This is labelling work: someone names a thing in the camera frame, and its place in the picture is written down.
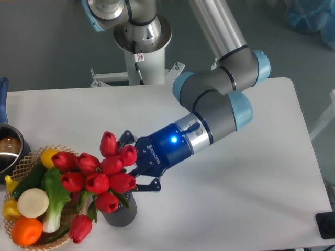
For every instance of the woven wicker basket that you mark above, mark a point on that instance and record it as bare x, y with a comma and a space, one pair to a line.
69, 211

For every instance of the blue plastic bag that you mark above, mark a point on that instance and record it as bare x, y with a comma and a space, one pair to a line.
312, 17

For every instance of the dark grey ribbed vase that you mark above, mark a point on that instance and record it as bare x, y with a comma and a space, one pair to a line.
123, 216

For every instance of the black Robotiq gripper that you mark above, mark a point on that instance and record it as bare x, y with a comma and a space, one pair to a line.
156, 153

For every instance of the white frame at right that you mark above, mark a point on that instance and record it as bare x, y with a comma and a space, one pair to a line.
325, 118

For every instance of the black device at edge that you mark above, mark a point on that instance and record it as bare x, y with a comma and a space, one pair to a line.
325, 222

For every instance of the white round radish slice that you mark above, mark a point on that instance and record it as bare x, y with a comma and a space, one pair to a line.
33, 203

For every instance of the orange fruit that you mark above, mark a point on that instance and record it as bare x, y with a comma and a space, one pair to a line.
26, 231

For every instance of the blue handled saucepan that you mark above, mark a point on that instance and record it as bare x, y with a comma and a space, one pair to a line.
13, 145

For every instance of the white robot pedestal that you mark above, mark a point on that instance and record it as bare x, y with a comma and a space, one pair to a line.
144, 53

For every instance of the purple red onion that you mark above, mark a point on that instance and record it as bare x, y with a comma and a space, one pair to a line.
75, 196

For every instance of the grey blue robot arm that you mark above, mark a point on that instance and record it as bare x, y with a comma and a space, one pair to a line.
215, 101

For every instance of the yellow squash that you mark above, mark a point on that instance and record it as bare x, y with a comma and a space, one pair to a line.
46, 158

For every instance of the green bok choy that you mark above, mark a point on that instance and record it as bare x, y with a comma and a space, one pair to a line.
58, 196

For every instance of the red tulip bouquet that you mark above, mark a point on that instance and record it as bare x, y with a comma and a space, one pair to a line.
106, 181

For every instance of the yellow bell pepper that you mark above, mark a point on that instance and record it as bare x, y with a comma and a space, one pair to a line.
10, 210

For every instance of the dark green cucumber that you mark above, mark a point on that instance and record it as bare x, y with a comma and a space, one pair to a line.
32, 180

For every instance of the small yellow pepper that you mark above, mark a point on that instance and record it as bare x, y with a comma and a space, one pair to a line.
10, 183

